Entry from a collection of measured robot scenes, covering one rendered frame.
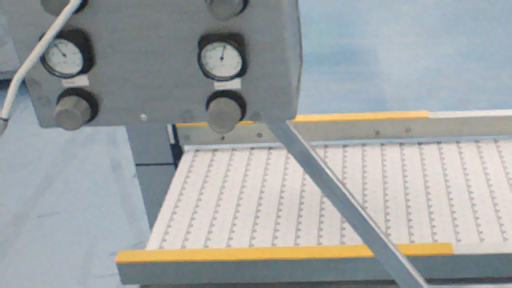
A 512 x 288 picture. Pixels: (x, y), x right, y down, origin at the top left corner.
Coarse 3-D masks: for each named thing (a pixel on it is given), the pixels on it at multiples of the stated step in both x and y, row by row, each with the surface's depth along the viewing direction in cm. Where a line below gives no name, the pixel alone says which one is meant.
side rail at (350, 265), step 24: (120, 264) 69; (144, 264) 69; (168, 264) 69; (192, 264) 69; (216, 264) 69; (240, 264) 69; (264, 264) 69; (288, 264) 69; (312, 264) 69; (336, 264) 68; (360, 264) 68; (432, 264) 68; (456, 264) 68; (480, 264) 68; (504, 264) 68
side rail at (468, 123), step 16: (432, 112) 92; (448, 112) 92; (464, 112) 92; (480, 112) 91; (496, 112) 91; (192, 128) 93; (208, 128) 93; (240, 128) 93; (256, 128) 92; (304, 128) 92; (320, 128) 92; (336, 128) 92; (352, 128) 92; (368, 128) 92; (384, 128) 92; (400, 128) 92; (416, 128) 92; (432, 128) 92; (448, 128) 92; (464, 128) 92; (480, 128) 91; (496, 128) 91; (192, 144) 94; (208, 144) 94
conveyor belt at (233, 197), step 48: (336, 144) 93; (384, 144) 92; (432, 144) 92; (480, 144) 91; (192, 192) 85; (240, 192) 85; (288, 192) 84; (384, 192) 83; (432, 192) 82; (480, 192) 82; (192, 240) 77; (240, 240) 77; (288, 240) 76; (336, 240) 76; (432, 240) 75; (480, 240) 74
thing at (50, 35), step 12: (72, 0) 50; (72, 12) 50; (60, 24) 50; (48, 36) 51; (36, 48) 51; (36, 60) 52; (24, 72) 52; (12, 84) 53; (12, 96) 53; (0, 120) 54; (0, 132) 55
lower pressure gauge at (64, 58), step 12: (60, 36) 52; (72, 36) 53; (84, 36) 53; (48, 48) 53; (60, 48) 53; (72, 48) 53; (84, 48) 53; (48, 60) 53; (60, 60) 53; (72, 60) 53; (84, 60) 53; (60, 72) 54; (72, 72) 54; (84, 72) 54
